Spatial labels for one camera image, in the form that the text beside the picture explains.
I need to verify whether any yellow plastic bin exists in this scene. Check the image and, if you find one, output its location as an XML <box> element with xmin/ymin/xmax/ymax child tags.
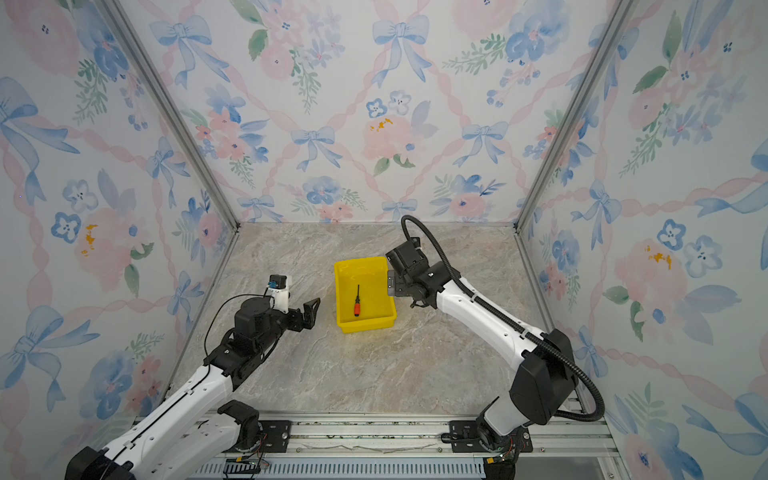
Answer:
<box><xmin>334</xmin><ymin>257</ymin><xmax>397</xmax><ymax>334</ymax></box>

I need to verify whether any red black screwdriver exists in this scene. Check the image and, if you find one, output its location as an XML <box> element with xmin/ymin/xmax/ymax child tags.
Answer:
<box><xmin>353</xmin><ymin>286</ymin><xmax>362</xmax><ymax>318</ymax></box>

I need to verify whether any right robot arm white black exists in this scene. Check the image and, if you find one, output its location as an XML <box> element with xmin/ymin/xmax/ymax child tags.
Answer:
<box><xmin>386</xmin><ymin>239</ymin><xmax>578</xmax><ymax>452</ymax></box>

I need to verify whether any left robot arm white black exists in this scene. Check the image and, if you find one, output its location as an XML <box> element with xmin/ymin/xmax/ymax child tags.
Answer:
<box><xmin>64</xmin><ymin>295</ymin><xmax>321</xmax><ymax>479</ymax></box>

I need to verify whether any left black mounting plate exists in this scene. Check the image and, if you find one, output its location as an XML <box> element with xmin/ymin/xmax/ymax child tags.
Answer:
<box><xmin>251</xmin><ymin>420</ymin><xmax>293</xmax><ymax>454</ymax></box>

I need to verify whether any black mounting plate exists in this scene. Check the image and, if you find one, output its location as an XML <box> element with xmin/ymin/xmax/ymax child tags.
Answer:
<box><xmin>251</xmin><ymin>420</ymin><xmax>293</xmax><ymax>454</ymax></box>
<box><xmin>440</xmin><ymin>420</ymin><xmax>533</xmax><ymax>456</ymax></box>

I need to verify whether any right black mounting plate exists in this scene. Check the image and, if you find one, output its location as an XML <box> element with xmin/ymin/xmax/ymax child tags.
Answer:
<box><xmin>440</xmin><ymin>420</ymin><xmax>533</xmax><ymax>456</ymax></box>

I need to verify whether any thin black cable left arm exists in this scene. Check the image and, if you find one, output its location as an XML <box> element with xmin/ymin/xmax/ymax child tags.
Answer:
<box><xmin>202</xmin><ymin>292</ymin><xmax>268</xmax><ymax>361</ymax></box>

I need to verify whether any left wrist camera white blue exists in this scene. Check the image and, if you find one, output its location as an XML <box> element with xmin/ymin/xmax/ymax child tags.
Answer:
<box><xmin>266</xmin><ymin>274</ymin><xmax>291</xmax><ymax>313</ymax></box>

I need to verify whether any left aluminium corner post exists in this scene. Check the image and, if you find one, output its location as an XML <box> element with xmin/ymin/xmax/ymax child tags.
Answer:
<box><xmin>96</xmin><ymin>1</ymin><xmax>240</xmax><ymax>232</ymax></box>

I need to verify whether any aluminium corner post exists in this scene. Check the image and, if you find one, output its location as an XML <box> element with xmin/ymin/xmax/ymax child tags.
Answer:
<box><xmin>515</xmin><ymin>0</ymin><xmax>636</xmax><ymax>235</ymax></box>
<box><xmin>96</xmin><ymin>1</ymin><xmax>240</xmax><ymax>232</ymax></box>

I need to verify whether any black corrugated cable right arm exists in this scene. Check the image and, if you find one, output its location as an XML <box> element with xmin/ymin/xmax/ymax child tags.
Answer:
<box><xmin>400</xmin><ymin>214</ymin><xmax>606</xmax><ymax>422</ymax></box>

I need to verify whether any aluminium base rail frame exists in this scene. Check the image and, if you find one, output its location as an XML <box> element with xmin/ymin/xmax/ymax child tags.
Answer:
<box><xmin>188</xmin><ymin>411</ymin><xmax>628</xmax><ymax>479</ymax></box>

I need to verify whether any right aluminium corner post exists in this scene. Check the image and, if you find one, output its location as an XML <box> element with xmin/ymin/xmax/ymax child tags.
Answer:
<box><xmin>515</xmin><ymin>0</ymin><xmax>636</xmax><ymax>235</ymax></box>

